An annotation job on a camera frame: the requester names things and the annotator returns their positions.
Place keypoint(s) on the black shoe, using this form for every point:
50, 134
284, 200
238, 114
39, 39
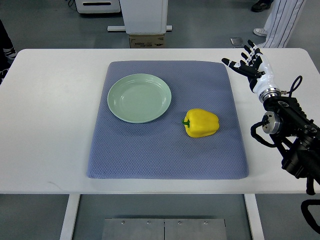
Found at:
261, 5

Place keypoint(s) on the yellow bell pepper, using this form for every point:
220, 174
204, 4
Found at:
200, 123

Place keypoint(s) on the brown cardboard box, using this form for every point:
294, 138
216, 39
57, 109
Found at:
149, 41

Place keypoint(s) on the white table leg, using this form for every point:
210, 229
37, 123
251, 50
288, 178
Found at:
70, 216
254, 217

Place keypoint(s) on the light green plate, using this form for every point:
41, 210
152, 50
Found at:
139, 98

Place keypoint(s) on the blue-grey quilted mat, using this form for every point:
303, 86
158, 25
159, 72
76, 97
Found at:
161, 149

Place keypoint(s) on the white table left leg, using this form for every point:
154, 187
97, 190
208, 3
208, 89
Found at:
70, 216

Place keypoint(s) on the grey metal base plate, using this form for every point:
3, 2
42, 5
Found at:
163, 229

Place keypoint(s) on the white machine with slot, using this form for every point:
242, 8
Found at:
97, 6

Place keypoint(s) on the small grey floor plate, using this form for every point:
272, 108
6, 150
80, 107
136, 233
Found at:
236, 41

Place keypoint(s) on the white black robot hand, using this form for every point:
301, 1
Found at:
256, 67

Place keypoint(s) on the person in white striped trousers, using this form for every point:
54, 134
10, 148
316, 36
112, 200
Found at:
281, 23

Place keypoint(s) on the white table right leg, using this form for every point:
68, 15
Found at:
254, 217

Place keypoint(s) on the white pedestal column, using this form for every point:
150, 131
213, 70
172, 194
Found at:
143, 17

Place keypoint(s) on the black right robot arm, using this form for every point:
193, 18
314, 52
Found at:
286, 127

